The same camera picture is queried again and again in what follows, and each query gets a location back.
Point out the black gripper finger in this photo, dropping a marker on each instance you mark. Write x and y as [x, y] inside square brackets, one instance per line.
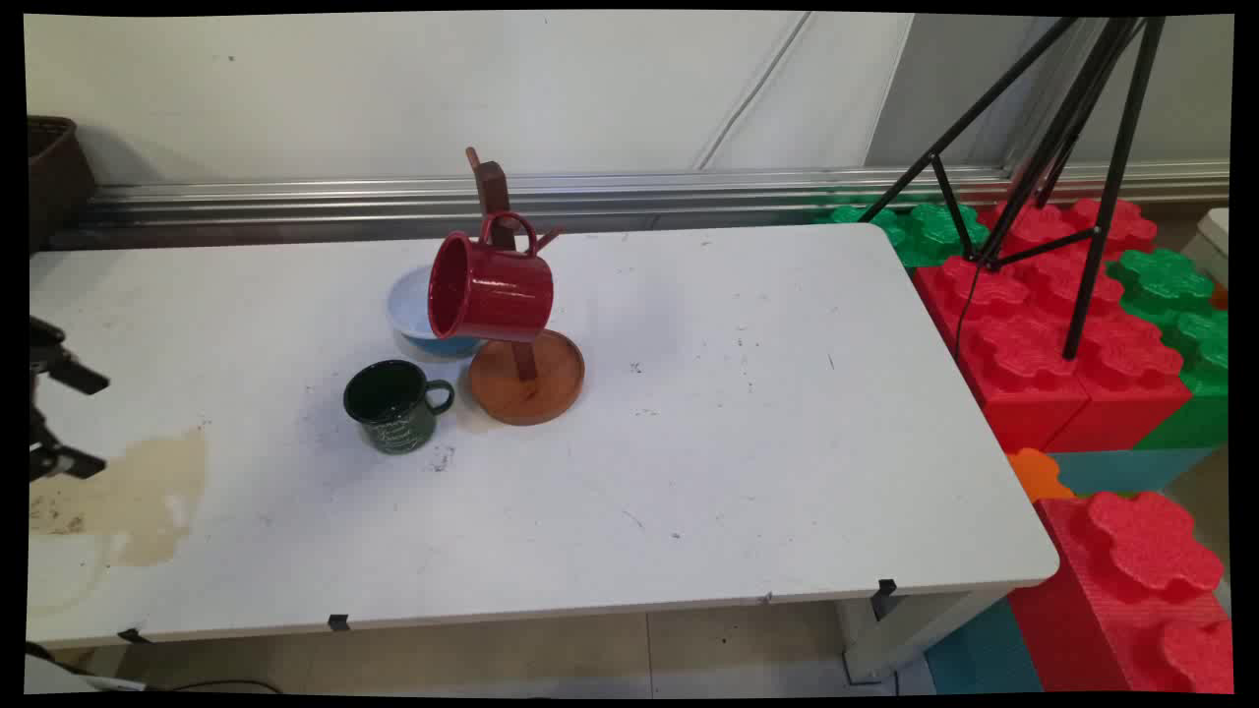
[69, 462]
[74, 370]

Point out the red ceramic mug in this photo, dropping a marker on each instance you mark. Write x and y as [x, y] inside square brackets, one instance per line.
[502, 295]

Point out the brown wicker basket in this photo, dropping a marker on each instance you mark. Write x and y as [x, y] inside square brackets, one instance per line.
[54, 177]

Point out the dark green enamel mug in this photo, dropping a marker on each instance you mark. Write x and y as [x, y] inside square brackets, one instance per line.
[393, 418]

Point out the white and blue bowl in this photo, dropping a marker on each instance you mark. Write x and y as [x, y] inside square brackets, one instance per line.
[407, 311]

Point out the wooden mug tree stand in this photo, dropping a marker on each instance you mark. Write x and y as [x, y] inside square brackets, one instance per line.
[531, 385]

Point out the white table leg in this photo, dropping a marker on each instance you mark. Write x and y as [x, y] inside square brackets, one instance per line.
[915, 629]

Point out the green foam block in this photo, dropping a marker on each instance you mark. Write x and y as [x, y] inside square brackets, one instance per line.
[1195, 334]
[934, 231]

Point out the teal foam block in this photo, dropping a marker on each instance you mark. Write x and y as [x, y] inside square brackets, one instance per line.
[1121, 470]
[984, 654]

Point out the red foam block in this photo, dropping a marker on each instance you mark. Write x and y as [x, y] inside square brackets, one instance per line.
[1013, 374]
[1131, 600]
[1131, 379]

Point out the orange foam block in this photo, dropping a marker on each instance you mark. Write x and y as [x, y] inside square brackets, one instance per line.
[1038, 474]

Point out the black tripod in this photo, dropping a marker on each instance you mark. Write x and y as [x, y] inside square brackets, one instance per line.
[1111, 187]

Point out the white box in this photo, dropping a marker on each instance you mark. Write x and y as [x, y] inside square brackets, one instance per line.
[1216, 241]

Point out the aluminium rail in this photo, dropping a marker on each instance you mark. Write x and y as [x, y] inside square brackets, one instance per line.
[393, 197]

